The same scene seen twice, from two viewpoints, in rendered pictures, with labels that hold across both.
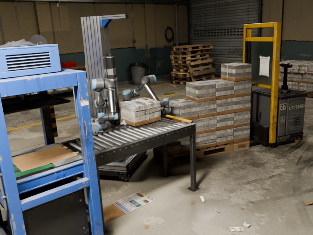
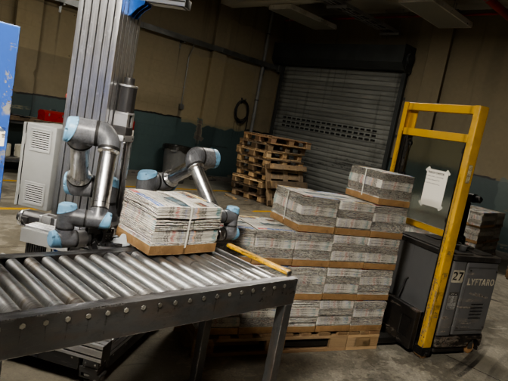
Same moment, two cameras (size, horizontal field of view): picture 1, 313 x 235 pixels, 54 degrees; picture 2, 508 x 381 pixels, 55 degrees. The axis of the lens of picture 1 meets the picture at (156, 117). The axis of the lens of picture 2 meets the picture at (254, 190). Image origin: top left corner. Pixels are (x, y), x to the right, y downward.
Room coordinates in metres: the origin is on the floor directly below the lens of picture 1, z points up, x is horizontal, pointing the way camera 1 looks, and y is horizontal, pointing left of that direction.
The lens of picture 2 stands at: (1.21, 0.09, 1.44)
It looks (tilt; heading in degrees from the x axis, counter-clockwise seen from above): 7 degrees down; 353
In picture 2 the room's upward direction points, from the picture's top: 11 degrees clockwise
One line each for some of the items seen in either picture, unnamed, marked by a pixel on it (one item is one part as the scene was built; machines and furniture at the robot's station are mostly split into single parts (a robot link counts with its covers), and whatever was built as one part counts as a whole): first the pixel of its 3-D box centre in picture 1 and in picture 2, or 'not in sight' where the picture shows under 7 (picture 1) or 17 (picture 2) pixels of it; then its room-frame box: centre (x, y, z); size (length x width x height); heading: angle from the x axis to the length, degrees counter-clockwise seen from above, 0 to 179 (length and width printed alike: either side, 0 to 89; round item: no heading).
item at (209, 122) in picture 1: (193, 127); (272, 283); (4.36, -0.53, 0.42); 1.17 x 0.39 x 0.83; 110
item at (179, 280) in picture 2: (141, 132); (162, 273); (3.18, 0.17, 0.77); 0.47 x 0.05 x 0.05; 39
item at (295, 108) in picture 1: (276, 114); (435, 289); (4.88, -1.97, 0.40); 0.69 x 0.55 x 0.80; 20
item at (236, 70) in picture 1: (234, 106); (363, 255); (4.61, -1.21, 0.65); 0.39 x 0.30 x 1.29; 20
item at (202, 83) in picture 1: (200, 83); (308, 192); (4.41, -0.66, 1.06); 0.37 x 0.29 x 0.01; 20
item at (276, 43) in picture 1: (274, 85); (450, 229); (4.44, -1.73, 0.97); 0.09 x 0.09 x 1.75; 20
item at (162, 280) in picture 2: (137, 133); (149, 274); (3.13, 0.22, 0.77); 0.47 x 0.05 x 0.05; 39
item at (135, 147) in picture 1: (147, 143); (171, 309); (2.90, 0.11, 0.74); 1.34 x 0.05 x 0.12; 129
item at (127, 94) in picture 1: (127, 94); (147, 181); (4.25, 0.39, 0.98); 0.13 x 0.12 x 0.14; 133
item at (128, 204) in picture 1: (134, 201); not in sight; (3.08, 0.30, 0.00); 0.37 x 0.28 x 0.01; 129
